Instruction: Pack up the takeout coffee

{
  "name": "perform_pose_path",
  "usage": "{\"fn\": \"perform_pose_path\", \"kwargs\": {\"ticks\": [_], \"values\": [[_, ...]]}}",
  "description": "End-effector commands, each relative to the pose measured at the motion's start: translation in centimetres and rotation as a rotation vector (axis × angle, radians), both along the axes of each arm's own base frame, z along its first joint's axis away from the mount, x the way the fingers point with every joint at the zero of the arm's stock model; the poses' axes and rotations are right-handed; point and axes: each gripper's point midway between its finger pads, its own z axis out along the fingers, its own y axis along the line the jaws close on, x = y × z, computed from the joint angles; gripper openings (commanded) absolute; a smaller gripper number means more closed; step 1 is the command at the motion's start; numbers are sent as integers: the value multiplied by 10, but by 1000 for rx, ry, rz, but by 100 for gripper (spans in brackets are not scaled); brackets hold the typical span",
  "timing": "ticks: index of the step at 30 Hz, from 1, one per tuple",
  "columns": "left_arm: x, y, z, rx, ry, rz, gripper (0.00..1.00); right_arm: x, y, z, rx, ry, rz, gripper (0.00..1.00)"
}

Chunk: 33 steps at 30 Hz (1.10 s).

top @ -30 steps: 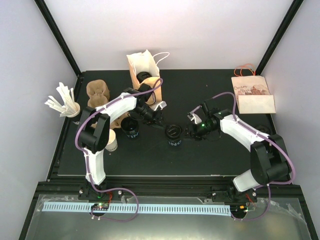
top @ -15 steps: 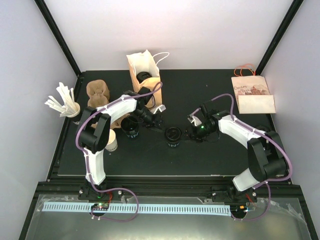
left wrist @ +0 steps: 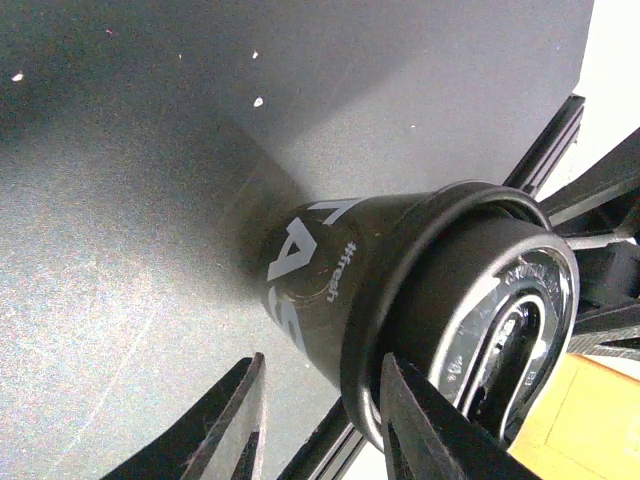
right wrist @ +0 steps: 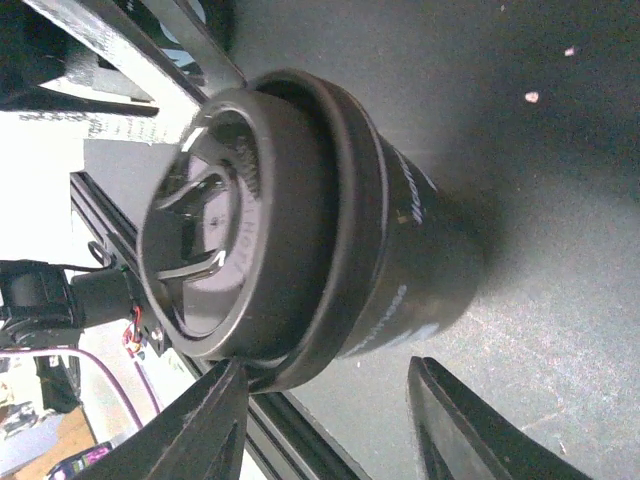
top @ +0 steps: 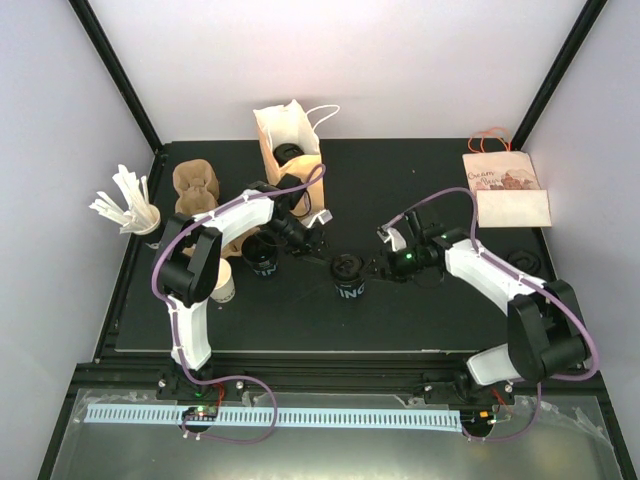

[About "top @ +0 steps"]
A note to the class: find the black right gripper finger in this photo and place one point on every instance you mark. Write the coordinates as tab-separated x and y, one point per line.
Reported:
379	274
379	262

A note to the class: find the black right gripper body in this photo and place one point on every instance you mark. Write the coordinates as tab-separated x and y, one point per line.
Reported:
405	267

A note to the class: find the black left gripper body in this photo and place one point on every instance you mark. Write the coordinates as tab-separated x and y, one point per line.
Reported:
304	244

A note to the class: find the black lid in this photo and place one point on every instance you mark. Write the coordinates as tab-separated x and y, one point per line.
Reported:
346	267
525	261
286	152

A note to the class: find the black paper coffee cup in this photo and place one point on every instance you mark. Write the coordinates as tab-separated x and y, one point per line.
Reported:
350	289

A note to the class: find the stack of black cup lids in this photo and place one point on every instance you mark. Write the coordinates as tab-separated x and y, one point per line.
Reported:
260	252

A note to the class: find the brown paper takeout bag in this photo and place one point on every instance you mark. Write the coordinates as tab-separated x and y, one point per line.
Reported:
288	141

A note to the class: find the brown pulp cup carrier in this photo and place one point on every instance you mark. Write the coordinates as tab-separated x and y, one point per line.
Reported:
234	248

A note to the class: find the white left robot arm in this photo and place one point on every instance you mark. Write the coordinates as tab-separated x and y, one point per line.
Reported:
186	266

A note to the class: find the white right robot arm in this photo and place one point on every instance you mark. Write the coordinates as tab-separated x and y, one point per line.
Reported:
546	336

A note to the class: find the white paper coffee cup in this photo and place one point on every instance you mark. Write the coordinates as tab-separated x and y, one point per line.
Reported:
224	290

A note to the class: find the stack of pulp cup carriers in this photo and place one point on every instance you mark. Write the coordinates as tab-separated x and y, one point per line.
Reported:
197	187

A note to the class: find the cup of white wrapped stirrers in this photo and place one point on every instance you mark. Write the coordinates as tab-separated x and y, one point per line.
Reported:
139	217

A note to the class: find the printed paper bag orange handles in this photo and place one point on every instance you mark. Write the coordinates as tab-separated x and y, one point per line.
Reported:
504	183

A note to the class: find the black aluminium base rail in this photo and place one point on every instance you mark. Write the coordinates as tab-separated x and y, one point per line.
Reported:
435	378

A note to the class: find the light blue cable duct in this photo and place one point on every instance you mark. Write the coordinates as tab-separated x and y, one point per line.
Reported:
398	419

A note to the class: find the black left frame post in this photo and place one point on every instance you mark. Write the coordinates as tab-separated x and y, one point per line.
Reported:
102	45

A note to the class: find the black frame post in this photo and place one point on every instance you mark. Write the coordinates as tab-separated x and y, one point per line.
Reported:
102	45
572	44

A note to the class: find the black right frame post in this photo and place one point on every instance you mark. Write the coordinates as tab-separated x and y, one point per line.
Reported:
572	44

